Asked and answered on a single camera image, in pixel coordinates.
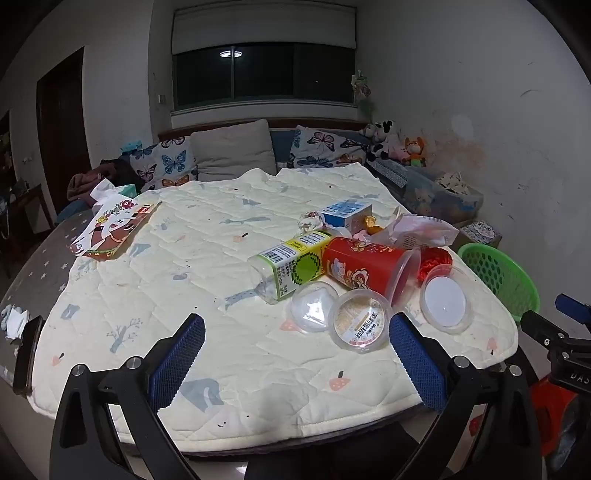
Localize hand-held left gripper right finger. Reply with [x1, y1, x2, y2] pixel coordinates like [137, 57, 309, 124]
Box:
[389, 311, 542, 480]

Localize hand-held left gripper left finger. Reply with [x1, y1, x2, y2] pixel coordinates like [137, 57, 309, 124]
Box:
[50, 313, 206, 480]

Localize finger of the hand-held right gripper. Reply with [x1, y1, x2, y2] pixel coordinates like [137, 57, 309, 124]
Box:
[555, 294, 591, 325]
[521, 310, 591, 355]

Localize clear round lid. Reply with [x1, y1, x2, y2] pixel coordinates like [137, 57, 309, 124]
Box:
[419, 274, 475, 334]

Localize clear pudding cup with label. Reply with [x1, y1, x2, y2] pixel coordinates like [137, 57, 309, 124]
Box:
[329, 290, 393, 354]

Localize green plastic basket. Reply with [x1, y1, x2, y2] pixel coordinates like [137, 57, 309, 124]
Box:
[458, 242, 541, 326]

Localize red printed plastic cup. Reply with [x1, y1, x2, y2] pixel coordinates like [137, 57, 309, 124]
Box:
[322, 236, 422, 306]

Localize clear domed plastic lid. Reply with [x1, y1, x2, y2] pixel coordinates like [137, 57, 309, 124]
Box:
[290, 282, 339, 333]

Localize clear bottle with yellow label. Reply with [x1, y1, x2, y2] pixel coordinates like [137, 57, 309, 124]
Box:
[247, 229, 334, 304]

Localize small printed cardboard box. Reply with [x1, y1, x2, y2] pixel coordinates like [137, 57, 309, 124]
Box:
[455, 220, 503, 250]

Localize pink snack packet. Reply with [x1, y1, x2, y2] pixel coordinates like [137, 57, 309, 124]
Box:
[381, 212, 460, 250]

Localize dark phone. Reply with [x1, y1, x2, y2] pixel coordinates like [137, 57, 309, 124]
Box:
[12, 315, 44, 395]

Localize cartoon printed paper bag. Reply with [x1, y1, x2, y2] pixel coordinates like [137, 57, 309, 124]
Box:
[69, 198, 163, 260]

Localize clear plastic storage box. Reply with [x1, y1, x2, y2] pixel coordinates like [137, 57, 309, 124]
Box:
[365, 159, 485, 227]

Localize grey star-print cloth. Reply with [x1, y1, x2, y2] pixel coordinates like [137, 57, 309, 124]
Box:
[0, 210, 95, 404]

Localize blue and white milk carton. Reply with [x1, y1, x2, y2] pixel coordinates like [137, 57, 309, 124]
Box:
[321, 198, 374, 230]

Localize small white paper scrap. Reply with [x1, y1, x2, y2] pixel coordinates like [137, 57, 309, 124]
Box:
[0, 305, 29, 340]

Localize patterned cloth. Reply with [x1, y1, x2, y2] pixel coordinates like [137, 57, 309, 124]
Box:
[436, 171, 472, 195]

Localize small clear plastic cup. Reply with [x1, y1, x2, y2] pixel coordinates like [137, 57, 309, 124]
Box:
[299, 211, 326, 236]

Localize white tissue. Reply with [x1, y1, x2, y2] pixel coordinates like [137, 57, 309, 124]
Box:
[90, 181, 118, 204]

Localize butterfly print pillow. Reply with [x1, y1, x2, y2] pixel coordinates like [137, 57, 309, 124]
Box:
[129, 135, 199, 192]
[287, 124, 370, 169]

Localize orange fox plush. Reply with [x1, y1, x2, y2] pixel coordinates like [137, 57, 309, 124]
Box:
[403, 136, 428, 167]

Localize dark wooden side table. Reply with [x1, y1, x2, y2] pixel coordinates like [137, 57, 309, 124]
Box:
[0, 185, 56, 259]

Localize grey pillow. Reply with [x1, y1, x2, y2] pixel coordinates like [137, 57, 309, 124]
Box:
[190, 119, 278, 183]

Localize black and white cow plush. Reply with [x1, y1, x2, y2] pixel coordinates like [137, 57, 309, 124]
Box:
[360, 120, 400, 160]

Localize dark blue sofa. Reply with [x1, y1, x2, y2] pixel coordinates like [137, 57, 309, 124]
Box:
[99, 117, 375, 195]

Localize dark wooden door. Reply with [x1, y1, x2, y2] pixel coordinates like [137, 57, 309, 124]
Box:
[36, 46, 93, 204]

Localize dark window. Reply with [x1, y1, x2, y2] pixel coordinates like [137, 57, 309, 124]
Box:
[173, 42, 357, 112]

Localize white roller blind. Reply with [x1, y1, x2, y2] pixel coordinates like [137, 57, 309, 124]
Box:
[172, 7, 358, 55]

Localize hanging wall decoration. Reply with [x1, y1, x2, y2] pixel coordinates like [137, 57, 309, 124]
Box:
[350, 69, 377, 116]

